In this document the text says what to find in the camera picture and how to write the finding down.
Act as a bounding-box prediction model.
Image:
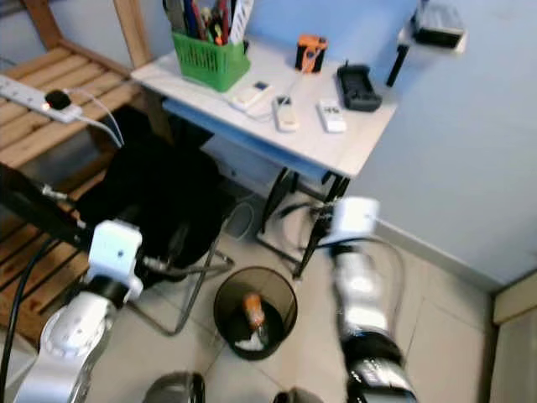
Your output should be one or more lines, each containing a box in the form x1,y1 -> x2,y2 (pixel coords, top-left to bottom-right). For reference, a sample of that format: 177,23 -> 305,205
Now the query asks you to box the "green plastic basket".
171,31 -> 252,93

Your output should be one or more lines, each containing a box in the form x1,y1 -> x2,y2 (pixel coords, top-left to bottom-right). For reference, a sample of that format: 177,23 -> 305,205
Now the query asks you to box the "clear lid black case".
410,3 -> 467,48

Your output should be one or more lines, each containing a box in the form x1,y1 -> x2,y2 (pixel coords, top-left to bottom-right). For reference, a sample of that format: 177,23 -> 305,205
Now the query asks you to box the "grey robot leg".
271,387 -> 326,403
140,371 -> 207,403

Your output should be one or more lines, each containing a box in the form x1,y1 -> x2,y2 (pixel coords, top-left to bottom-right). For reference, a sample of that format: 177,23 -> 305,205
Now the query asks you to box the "red handled tool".
212,0 -> 232,43

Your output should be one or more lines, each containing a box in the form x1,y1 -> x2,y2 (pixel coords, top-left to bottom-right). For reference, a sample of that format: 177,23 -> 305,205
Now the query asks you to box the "white power strip cable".
69,86 -> 127,150

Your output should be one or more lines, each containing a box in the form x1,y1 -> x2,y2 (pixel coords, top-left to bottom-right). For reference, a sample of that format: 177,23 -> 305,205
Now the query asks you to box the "small white shelf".
399,24 -> 469,55

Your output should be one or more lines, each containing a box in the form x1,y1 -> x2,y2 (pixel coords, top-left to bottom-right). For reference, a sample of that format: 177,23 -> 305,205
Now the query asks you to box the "orange wrapper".
241,291 -> 266,329

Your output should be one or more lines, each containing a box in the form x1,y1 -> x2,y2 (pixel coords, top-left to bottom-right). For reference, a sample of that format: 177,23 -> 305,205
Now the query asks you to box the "black metal desk frame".
256,42 -> 412,282

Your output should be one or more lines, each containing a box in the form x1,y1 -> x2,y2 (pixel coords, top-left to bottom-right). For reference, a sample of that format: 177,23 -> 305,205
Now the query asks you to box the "grey robot left leg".
140,371 -> 207,403

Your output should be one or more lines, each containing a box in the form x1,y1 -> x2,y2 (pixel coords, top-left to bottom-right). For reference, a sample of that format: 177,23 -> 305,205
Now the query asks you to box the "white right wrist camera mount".
326,196 -> 381,247

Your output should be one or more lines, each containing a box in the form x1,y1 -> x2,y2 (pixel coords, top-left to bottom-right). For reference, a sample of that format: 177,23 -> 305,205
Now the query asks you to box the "grey robot right leg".
271,387 -> 326,403

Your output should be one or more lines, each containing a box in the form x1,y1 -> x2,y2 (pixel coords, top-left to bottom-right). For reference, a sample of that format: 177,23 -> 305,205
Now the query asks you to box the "black power plug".
44,89 -> 74,113

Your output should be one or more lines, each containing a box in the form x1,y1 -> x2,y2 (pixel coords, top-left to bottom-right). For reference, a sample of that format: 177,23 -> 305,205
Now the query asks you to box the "white flat stick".
228,0 -> 256,44

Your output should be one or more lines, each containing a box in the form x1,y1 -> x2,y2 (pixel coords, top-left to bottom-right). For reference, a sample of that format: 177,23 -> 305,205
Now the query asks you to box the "white power strip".
0,76 -> 86,125

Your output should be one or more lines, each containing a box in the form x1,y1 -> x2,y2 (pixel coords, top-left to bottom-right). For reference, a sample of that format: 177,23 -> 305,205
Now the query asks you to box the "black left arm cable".
0,233 -> 93,403

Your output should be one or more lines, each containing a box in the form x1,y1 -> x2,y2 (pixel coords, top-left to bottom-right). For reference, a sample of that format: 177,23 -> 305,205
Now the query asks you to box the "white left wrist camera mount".
87,219 -> 144,301

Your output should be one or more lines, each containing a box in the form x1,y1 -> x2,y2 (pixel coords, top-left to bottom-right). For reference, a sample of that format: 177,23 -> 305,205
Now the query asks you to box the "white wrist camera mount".
87,219 -> 144,301
326,196 -> 381,247

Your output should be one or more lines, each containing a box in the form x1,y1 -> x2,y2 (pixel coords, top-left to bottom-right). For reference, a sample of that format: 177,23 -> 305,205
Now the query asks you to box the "wooden post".
112,0 -> 154,70

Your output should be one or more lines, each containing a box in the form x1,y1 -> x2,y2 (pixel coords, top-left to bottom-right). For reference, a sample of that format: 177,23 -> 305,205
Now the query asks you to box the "white crumpled paper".
229,330 -> 267,353

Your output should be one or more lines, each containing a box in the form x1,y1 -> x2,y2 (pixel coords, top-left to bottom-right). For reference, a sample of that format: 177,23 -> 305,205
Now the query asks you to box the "black mesh waste bin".
211,266 -> 300,363

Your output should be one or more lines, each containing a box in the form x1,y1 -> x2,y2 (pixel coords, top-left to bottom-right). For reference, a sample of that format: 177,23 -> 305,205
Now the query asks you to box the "orange black handheld device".
295,34 -> 329,75

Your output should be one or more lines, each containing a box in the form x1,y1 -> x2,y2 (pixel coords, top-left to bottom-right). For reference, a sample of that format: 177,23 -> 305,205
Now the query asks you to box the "black padded chair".
0,105 -> 237,338

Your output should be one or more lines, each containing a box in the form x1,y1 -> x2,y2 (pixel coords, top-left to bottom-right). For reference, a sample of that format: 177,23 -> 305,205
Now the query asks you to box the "black battery charger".
335,62 -> 384,113

